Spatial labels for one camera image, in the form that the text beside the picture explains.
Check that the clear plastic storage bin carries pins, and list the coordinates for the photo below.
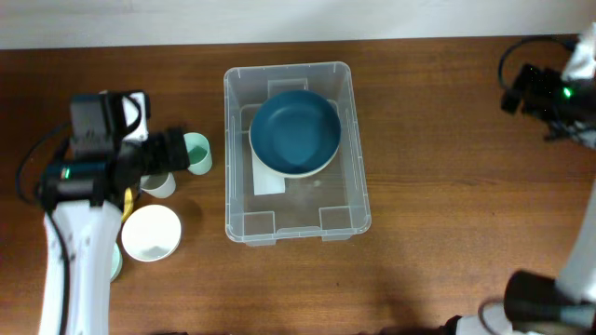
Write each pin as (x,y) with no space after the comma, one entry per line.
(332,204)

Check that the yellow plastic bowl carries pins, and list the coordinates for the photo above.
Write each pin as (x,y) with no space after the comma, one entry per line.
(128,204)

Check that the dark blue bowl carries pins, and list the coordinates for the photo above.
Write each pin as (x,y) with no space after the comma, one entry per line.
(297,110)

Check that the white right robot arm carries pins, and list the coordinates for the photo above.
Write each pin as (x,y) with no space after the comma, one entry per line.
(565,303)

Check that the white plastic bowl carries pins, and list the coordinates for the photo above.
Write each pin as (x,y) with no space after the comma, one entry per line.
(151,233)

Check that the green plastic cup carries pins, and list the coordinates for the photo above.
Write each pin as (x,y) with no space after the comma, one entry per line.
(199,153)

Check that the beige plastic bowl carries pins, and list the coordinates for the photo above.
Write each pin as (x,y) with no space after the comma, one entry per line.
(294,155)

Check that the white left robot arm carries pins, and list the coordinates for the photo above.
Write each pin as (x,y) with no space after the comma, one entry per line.
(82,193)

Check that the cream plastic cup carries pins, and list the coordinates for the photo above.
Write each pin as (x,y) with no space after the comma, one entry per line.
(159,185)

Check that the light teal plastic bowl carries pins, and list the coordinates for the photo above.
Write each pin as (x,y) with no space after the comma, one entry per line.
(117,262)

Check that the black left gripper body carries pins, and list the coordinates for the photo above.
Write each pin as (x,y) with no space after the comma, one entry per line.
(154,155)

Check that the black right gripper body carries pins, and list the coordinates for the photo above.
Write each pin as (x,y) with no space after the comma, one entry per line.
(546,96)

